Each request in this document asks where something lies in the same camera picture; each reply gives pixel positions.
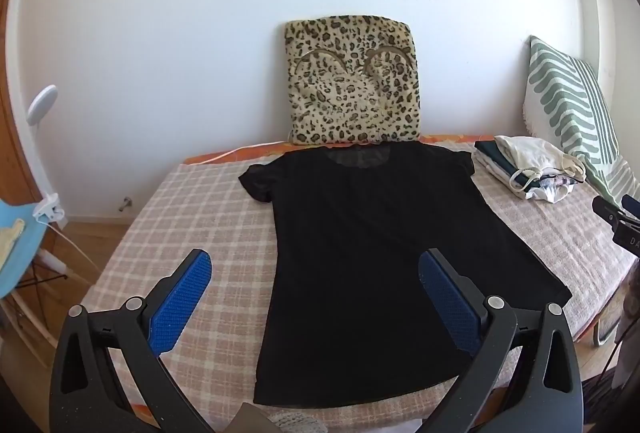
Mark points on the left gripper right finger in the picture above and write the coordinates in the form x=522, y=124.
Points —
x=545, y=391

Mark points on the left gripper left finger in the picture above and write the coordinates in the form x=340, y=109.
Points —
x=85, y=392

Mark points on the black t-shirt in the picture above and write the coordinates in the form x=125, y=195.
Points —
x=349, y=321

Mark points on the white floral folded garment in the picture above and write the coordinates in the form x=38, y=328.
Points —
x=551, y=186

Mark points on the dark green folded garment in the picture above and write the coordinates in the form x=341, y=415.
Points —
x=491, y=151

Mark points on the cream folded garment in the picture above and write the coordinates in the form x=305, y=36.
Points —
x=538, y=163

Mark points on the green striped white pillow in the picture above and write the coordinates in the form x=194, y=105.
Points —
x=564, y=105

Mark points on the light blue chair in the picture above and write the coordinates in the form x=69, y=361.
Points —
x=22, y=274

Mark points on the orange floral bed sheet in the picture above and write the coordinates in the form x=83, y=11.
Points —
x=277, y=148

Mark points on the metal door stopper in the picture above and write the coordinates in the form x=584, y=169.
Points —
x=126, y=205

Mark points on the wooden door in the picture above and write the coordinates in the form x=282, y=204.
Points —
x=18, y=187

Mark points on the leopard print cushion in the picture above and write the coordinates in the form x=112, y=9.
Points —
x=352, y=79

